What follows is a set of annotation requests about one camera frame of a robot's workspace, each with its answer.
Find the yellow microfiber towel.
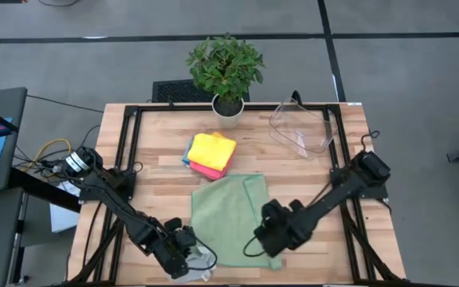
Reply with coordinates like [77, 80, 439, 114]
[186, 132, 237, 172]

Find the pale green microfiber towel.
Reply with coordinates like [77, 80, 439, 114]
[190, 173, 284, 271]

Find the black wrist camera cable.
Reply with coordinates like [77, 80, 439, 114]
[242, 234, 269, 258]
[191, 235, 218, 273]

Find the yellow cable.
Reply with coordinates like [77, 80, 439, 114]
[25, 138, 73, 173]

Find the black cable bundle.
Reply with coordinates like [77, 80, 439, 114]
[13, 125, 101, 181]

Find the green leafy plant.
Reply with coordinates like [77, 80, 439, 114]
[184, 32, 266, 103]

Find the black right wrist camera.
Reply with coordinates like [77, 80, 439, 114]
[261, 198, 291, 226]

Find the black floor vent grate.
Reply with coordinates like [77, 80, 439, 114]
[151, 79, 251, 104]

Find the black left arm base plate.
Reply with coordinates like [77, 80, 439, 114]
[73, 169, 138, 204]

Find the black left wrist camera cable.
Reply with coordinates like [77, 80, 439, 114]
[191, 235, 218, 273]

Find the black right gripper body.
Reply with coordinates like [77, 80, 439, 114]
[271, 209, 316, 252]

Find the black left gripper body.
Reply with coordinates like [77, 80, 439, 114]
[149, 233, 190, 280]

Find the white plant pot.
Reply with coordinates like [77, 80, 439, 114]
[211, 93, 246, 130]

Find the clear plastic bin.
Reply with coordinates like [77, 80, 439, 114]
[268, 99, 335, 159]

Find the grey microfiber towel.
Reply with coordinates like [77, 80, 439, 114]
[171, 246, 218, 285]

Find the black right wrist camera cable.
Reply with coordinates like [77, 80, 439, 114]
[242, 234, 269, 258]

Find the white paper sheet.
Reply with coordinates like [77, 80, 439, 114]
[49, 178, 83, 234]

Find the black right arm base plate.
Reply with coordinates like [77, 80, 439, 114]
[330, 166, 390, 202]

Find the black aluminium table frame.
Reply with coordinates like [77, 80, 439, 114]
[68, 102, 406, 286]

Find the pink microfiber towel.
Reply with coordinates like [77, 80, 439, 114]
[189, 157, 234, 182]

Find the light blue microfiber towel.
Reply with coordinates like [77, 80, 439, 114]
[181, 137, 195, 167]

